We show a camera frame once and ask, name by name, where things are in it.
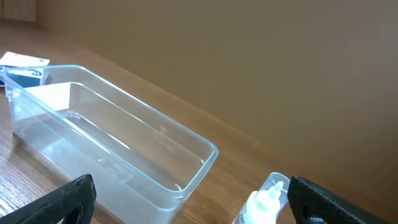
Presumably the Hansaplast plaster box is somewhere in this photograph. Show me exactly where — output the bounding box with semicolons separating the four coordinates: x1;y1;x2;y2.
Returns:
1;52;50;88

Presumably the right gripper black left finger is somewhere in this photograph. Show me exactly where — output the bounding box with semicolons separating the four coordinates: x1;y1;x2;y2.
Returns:
1;174;96;224

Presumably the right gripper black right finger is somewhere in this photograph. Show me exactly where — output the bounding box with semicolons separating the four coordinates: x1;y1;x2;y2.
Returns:
287;176;388;224

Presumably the clear plastic container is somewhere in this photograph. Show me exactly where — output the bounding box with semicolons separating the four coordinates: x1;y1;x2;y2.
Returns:
1;65;218;223

